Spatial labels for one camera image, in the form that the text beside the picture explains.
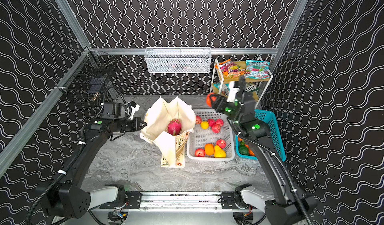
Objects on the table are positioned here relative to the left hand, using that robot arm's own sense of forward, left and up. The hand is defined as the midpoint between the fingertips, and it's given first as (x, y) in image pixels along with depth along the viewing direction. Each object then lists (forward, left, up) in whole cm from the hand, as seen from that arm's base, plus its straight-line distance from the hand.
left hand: (149, 124), depth 77 cm
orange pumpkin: (-5, -56, -20) cm, 59 cm away
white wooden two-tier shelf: (+48, -73, -12) cm, 88 cm away
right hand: (+6, -32, +14) cm, 36 cm away
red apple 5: (-6, -26, -18) cm, 33 cm away
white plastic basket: (+7, -33, -23) cm, 41 cm away
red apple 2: (+15, -39, -18) cm, 45 cm away
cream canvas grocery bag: (+4, 0, -9) cm, 10 cm away
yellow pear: (-6, -37, -19) cm, 42 cm away
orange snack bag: (+29, -42, +13) cm, 53 cm away
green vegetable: (-3, -51, -18) cm, 55 cm away
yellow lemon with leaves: (+13, -29, -18) cm, 37 cm away
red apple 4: (+1, -39, -19) cm, 44 cm away
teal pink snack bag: (+29, -58, +13) cm, 66 cm away
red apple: (+16, -33, -19) cm, 42 cm away
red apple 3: (+11, -36, -18) cm, 42 cm away
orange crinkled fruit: (-4, -32, -19) cm, 37 cm away
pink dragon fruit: (+8, -10, -14) cm, 19 cm away
